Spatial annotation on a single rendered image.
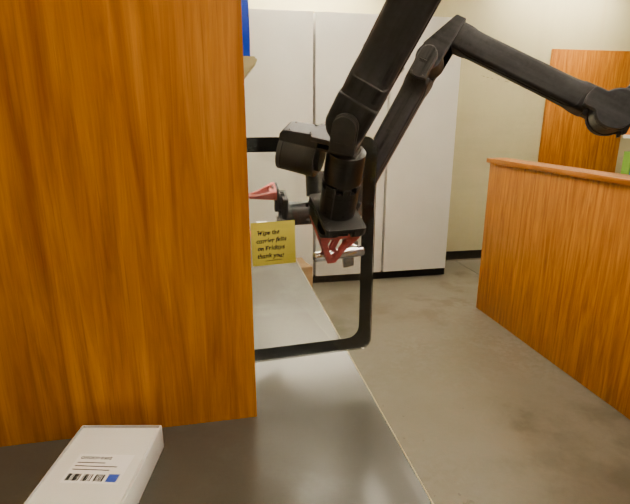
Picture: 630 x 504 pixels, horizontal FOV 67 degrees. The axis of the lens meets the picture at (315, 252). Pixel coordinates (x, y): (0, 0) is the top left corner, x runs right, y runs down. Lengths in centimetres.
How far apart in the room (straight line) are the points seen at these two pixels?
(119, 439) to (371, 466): 36
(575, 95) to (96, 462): 106
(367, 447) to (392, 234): 358
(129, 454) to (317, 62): 353
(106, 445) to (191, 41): 56
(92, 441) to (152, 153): 41
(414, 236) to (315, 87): 154
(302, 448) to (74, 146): 54
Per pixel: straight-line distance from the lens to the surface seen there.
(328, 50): 402
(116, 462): 74
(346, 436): 80
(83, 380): 83
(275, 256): 83
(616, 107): 112
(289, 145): 70
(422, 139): 425
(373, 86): 63
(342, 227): 72
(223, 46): 70
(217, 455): 78
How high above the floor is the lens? 142
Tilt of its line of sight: 16 degrees down
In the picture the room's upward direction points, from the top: straight up
